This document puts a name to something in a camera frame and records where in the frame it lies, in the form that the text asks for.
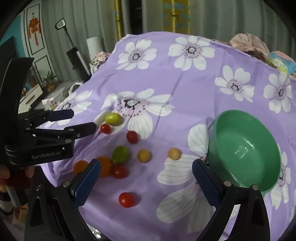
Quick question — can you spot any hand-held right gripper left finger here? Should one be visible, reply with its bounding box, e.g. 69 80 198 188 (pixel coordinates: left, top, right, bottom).
24 159 102 241

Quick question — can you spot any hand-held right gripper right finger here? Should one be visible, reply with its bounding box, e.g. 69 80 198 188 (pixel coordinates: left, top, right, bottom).
192 159 271 241

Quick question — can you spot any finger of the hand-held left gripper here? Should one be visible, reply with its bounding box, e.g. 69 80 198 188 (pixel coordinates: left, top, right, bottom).
20 109 75 128
29 122 98 143

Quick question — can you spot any orange tomato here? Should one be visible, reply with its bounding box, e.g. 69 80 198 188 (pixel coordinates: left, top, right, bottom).
97 157 114 178
73 160 89 176

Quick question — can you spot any green tomato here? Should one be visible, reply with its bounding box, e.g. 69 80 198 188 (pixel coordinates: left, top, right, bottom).
105 113 122 126
111 145 129 165

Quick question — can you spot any yellow round fruit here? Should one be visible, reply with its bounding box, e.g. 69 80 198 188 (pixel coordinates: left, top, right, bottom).
137 149 152 163
168 148 181 160

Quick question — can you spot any green plastic bowl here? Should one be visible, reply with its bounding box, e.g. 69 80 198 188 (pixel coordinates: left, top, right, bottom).
207 110 282 194

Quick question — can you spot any person's left forearm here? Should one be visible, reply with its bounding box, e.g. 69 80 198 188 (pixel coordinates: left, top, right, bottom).
0 183 26 216

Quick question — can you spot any person's left hand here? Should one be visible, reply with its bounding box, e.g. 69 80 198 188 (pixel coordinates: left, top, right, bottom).
0 163 36 183

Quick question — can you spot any white cabinet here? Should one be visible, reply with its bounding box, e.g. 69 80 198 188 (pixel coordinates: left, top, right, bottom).
20 83 45 109

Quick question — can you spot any potted plant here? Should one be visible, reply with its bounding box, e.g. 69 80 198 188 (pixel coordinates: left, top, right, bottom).
42 71 57 92

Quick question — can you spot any black upright vacuum cleaner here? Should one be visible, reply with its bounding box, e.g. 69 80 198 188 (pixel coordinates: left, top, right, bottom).
55 19 92 83

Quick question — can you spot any floral cloth pile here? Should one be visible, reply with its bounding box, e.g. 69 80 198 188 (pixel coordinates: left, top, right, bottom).
90 52 112 73

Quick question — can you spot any white cylinder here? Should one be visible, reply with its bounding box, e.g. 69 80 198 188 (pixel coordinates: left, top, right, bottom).
86 36 103 61

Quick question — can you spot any purple floral blanket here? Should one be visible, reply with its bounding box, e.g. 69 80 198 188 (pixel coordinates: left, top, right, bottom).
42 31 296 241

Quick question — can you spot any grey curtain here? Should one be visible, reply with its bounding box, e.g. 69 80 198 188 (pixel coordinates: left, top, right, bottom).
39 0 296 62

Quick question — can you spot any gold pole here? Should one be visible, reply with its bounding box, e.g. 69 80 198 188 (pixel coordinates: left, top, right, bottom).
115 0 124 41

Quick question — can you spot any cartoon print pillow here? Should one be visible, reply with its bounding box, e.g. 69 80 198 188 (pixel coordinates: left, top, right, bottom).
265 51 296 75

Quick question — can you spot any yellow patterned curtain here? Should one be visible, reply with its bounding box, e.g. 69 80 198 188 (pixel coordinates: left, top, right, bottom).
162 0 191 35

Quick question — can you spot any pink crumpled cloth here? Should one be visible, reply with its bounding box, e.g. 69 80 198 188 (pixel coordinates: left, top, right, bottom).
228 32 270 59

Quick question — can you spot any red knot wall ornament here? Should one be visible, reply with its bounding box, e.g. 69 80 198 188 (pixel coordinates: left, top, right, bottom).
28 13 42 47

